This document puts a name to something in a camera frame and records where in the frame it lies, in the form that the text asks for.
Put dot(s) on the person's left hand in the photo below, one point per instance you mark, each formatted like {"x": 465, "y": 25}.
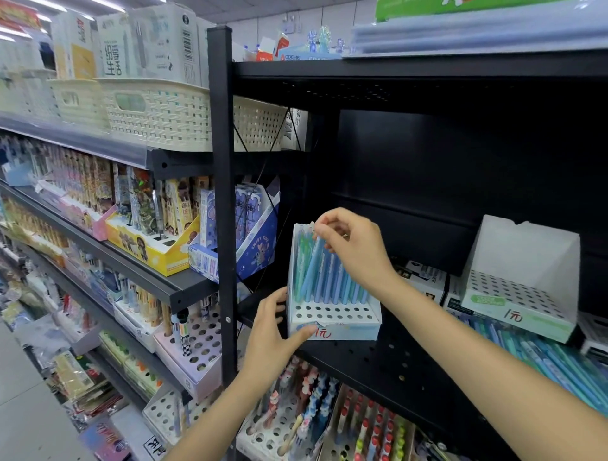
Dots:
{"x": 266, "y": 344}

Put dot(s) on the person's right hand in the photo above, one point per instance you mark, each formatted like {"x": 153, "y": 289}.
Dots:
{"x": 363, "y": 251}

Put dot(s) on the person's left thumb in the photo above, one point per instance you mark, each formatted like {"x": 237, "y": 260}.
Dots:
{"x": 301, "y": 336}

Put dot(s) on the person's right thumb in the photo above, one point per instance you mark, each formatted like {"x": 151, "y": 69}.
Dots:
{"x": 332, "y": 251}

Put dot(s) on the white blue pen display box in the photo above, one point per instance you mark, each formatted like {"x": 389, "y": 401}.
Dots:
{"x": 332, "y": 323}

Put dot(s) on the person's left forearm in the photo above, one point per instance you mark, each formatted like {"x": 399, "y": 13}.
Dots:
{"x": 216, "y": 418}

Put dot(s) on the person's right forearm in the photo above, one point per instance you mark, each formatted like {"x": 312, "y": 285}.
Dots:
{"x": 484, "y": 375}

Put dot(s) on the row of standing blue pens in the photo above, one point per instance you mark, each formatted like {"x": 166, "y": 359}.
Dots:
{"x": 339, "y": 280}

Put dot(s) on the cluster of cartoon topper pens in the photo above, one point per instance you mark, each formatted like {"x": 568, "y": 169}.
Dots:
{"x": 299, "y": 394}

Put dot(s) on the blue cartoon display box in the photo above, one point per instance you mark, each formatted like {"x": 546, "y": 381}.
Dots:
{"x": 256, "y": 237}

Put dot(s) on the black white stationery box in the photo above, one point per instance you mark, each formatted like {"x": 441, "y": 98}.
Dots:
{"x": 427, "y": 280}

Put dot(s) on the white perforated pen holder box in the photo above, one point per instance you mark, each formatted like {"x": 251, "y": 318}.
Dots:
{"x": 199, "y": 351}

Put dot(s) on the white perforated tray box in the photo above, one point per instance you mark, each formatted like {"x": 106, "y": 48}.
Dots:
{"x": 266, "y": 434}

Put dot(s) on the cluster of red capped pens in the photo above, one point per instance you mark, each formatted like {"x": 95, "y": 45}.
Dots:
{"x": 375, "y": 427}

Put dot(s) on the black metal shelf rack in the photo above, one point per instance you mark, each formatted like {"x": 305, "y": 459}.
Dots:
{"x": 418, "y": 142}

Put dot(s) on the white lattice plastic basket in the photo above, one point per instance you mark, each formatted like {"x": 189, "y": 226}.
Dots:
{"x": 259, "y": 123}

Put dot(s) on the yellow cartoon display box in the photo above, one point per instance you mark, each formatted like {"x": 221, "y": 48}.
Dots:
{"x": 156, "y": 251}

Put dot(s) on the white paper price sign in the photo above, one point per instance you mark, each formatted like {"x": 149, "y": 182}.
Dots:
{"x": 154, "y": 449}

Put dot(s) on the empty white perforated display box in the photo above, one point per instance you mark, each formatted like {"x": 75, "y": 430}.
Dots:
{"x": 517, "y": 285}

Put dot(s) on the grey shelf unit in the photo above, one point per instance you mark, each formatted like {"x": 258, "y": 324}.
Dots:
{"x": 118, "y": 266}

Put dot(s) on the flat blue box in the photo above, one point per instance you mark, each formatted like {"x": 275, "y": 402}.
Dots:
{"x": 308, "y": 53}

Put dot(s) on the clear blue figurines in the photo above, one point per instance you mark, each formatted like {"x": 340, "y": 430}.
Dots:
{"x": 323, "y": 38}

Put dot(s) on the large cream woven basket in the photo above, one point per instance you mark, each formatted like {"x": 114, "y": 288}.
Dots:
{"x": 156, "y": 114}

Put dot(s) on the pink display box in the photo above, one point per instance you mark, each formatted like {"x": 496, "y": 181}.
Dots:
{"x": 95, "y": 221}

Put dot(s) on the group of hanging stationery packets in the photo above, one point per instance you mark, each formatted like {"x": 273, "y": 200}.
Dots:
{"x": 57, "y": 361}

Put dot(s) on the pile of loose teal pens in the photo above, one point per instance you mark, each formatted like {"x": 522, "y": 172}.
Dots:
{"x": 555, "y": 361}

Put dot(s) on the row of packaged cartoon pens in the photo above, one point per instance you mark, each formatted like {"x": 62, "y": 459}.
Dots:
{"x": 71, "y": 173}

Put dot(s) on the small white plastic basket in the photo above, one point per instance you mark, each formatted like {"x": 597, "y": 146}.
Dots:
{"x": 593, "y": 335}

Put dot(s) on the group of white product boxes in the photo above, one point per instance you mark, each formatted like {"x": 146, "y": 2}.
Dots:
{"x": 152, "y": 45}

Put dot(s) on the small cream woven basket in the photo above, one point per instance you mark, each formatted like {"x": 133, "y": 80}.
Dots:
{"x": 76, "y": 102}

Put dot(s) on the white yellow product box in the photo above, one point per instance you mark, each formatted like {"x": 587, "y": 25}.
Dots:
{"x": 73, "y": 47}

